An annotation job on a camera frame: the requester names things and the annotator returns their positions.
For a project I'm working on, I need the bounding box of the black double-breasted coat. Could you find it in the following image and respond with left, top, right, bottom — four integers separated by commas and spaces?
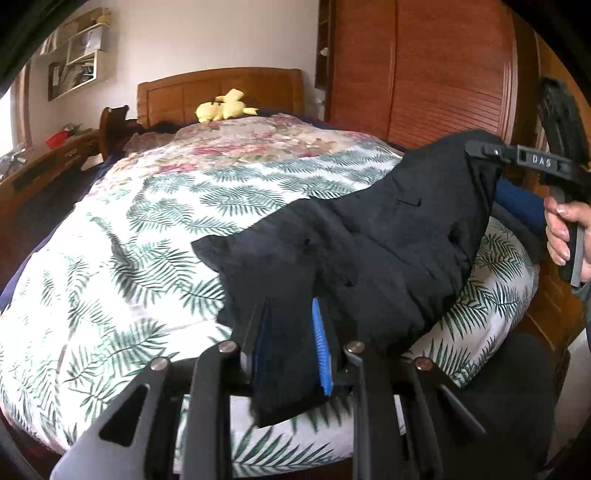
192, 130, 503, 427

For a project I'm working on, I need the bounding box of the person's right hand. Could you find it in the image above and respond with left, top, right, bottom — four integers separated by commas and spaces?
544, 196, 591, 283

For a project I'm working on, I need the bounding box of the folded blue garment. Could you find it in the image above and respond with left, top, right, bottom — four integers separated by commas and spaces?
495, 178, 546, 236

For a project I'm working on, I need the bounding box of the palm leaf print bedsheet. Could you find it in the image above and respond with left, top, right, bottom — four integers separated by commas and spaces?
1, 147, 539, 477

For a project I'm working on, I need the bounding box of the wooden louvered wardrobe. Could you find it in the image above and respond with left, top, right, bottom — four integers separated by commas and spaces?
315, 0, 591, 351

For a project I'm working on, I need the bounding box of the floral quilt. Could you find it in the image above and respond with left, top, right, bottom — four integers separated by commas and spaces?
115, 113, 393, 176

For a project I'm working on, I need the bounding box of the wooden desk counter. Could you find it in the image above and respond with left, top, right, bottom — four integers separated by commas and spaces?
0, 129, 99, 223

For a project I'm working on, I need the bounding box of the wooden chair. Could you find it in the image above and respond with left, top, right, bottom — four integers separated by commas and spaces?
98, 105, 143, 159

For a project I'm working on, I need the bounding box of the yellow plush toy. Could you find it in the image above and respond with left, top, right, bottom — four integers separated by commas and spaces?
195, 89, 259, 123

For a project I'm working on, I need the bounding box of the wooden headboard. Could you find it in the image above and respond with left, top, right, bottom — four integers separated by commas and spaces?
137, 67, 305, 128

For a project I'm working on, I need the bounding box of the window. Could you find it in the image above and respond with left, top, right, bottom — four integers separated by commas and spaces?
0, 63, 32, 156

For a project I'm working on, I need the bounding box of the white wall shelf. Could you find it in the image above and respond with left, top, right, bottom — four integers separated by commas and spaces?
34, 6, 112, 102

